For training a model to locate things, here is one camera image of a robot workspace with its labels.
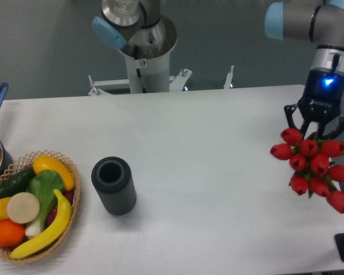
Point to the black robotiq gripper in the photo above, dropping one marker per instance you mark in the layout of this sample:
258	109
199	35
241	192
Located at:
322	94

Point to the red tulip bouquet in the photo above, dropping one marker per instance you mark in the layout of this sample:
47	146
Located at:
311	159

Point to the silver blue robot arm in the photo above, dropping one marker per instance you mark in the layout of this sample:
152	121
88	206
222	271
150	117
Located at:
145	38

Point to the dark grey ribbed vase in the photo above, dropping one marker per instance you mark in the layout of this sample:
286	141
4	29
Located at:
113	181

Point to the red vegetable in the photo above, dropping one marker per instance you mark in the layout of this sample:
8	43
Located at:
69	196

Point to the yellow banana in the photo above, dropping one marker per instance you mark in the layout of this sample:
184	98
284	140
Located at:
50	234

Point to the yellow squash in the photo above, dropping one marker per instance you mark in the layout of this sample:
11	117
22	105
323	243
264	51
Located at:
45	162

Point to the green bok choy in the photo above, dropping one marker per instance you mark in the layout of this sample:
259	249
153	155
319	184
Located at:
42	186

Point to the woven wicker basket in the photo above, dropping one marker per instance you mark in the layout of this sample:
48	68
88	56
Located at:
21	164

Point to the green cucumber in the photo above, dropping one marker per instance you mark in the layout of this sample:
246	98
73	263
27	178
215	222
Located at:
17	183

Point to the beige round disc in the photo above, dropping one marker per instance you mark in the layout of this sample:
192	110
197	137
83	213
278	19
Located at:
23	207

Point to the orange fruit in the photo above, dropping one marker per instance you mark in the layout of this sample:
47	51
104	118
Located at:
11	233

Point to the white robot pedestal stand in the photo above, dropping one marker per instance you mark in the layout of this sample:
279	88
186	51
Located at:
144	76

